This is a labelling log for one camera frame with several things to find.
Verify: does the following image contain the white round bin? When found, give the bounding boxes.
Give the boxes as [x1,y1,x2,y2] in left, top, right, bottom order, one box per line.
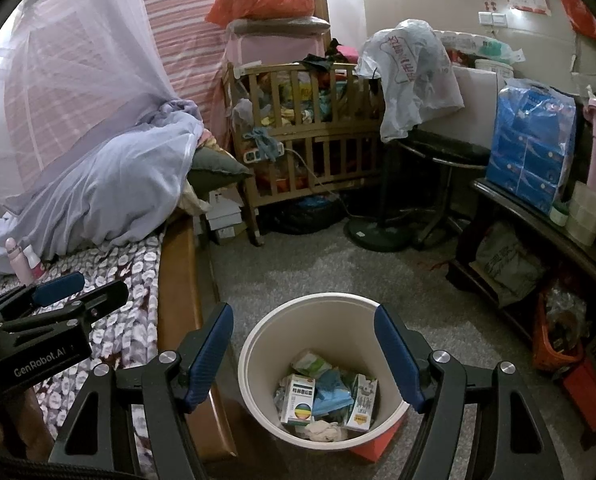
[237,292,409,453]

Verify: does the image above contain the lavender duvet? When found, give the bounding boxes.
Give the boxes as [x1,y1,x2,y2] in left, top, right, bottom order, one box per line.
[0,100,206,288]

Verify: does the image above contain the white power strip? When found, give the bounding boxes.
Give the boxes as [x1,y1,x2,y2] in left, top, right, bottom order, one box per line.
[243,140,286,166]

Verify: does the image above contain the green plastic bag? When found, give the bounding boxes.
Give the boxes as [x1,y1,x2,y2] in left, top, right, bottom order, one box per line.
[480,37,526,63]

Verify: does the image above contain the pink striped mattress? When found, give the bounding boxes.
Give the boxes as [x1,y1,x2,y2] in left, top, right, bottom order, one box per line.
[142,0,329,196]

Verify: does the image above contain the white green medicine box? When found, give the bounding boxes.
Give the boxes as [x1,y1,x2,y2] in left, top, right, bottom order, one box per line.
[279,374,317,428]

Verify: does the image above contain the black bag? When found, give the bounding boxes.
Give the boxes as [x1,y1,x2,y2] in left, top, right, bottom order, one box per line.
[268,197,346,236]

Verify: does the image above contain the black stool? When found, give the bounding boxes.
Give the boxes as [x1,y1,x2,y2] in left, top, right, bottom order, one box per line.
[395,127,494,251]

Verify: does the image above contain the small green white jar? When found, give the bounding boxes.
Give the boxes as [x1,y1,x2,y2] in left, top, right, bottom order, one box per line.
[548,201,571,227]

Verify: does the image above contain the green band tissue pack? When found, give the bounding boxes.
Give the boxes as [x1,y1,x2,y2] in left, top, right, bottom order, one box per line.
[292,350,333,378]

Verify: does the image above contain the lavender mosquito net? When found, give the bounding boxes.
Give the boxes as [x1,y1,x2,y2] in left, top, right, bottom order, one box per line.
[0,0,203,216]

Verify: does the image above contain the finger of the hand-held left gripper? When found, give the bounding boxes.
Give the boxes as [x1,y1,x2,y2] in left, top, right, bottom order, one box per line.
[0,280,129,333]
[0,271,86,321]

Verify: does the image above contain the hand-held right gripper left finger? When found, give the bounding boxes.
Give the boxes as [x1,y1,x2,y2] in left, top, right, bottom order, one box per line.
[48,301,235,480]

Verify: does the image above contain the white plastic container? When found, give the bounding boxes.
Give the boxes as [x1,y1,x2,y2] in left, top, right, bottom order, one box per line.
[565,180,596,247]

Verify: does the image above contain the blue cloth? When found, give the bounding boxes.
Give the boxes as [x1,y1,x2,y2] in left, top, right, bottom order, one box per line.
[243,127,281,161]

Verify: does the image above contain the white bucket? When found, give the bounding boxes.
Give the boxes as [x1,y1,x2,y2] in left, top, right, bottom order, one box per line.
[473,57,516,78]

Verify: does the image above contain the printed blanket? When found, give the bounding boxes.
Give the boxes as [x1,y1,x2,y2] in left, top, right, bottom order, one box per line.
[0,232,166,480]

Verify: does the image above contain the pink storage box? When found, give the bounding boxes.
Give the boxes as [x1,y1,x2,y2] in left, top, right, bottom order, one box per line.
[225,30,329,76]

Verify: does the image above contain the red wall decoration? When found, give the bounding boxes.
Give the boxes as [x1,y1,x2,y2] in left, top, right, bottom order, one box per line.
[555,0,596,43]

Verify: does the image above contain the white shoe boxes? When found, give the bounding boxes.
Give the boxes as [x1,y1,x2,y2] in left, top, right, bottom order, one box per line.
[205,187,246,246]

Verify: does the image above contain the white green milk carton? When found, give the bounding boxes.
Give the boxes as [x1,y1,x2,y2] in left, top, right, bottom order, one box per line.
[345,374,379,433]

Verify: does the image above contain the white pink-label medicine bottle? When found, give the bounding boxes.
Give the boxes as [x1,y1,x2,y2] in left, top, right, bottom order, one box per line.
[24,244,46,280]

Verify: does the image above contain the blue snack packet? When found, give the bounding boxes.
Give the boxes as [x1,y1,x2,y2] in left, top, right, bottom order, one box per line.
[312,367,356,418]

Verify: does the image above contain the pink water bottle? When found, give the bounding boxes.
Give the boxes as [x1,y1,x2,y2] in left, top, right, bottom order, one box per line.
[5,237,36,286]

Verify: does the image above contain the black floor fan stand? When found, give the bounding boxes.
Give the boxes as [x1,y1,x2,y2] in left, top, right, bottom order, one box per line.
[345,140,413,253]

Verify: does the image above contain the white plastic bag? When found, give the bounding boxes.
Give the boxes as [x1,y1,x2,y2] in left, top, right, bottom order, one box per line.
[355,19,466,143]

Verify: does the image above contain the tissue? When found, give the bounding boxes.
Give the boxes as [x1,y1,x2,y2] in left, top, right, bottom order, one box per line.
[303,420,349,443]

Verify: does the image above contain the grey green pillow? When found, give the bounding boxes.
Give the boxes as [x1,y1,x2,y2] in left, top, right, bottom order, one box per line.
[190,147,253,196]

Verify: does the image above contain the white flat panel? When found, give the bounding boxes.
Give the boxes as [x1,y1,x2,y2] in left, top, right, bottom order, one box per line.
[418,62,511,153]

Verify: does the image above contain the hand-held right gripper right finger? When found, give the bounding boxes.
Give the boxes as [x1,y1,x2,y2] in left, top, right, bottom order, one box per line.
[374,304,564,480]

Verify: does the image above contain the grey cushion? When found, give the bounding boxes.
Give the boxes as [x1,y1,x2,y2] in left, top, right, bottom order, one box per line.
[228,16,331,36]

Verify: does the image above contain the dark wooden shelf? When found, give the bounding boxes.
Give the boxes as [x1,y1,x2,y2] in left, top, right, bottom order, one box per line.
[448,177,596,451]

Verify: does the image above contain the wooden crib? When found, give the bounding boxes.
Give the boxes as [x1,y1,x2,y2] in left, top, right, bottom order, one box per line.
[223,60,386,248]

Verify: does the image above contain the wooden bed frame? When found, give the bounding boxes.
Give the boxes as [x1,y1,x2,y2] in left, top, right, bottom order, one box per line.
[155,210,241,463]

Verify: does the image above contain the orange plastic basket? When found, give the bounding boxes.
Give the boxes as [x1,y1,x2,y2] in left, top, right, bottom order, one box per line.
[532,285,586,373]

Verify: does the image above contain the red flat box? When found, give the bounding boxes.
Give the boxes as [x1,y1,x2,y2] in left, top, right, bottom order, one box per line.
[560,360,596,433]

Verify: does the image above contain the blue tissue pack bundle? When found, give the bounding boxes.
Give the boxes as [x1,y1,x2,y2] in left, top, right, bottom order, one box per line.
[485,80,579,216]

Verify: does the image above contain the grey green bag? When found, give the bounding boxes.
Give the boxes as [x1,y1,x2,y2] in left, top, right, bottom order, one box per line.
[470,220,549,308]

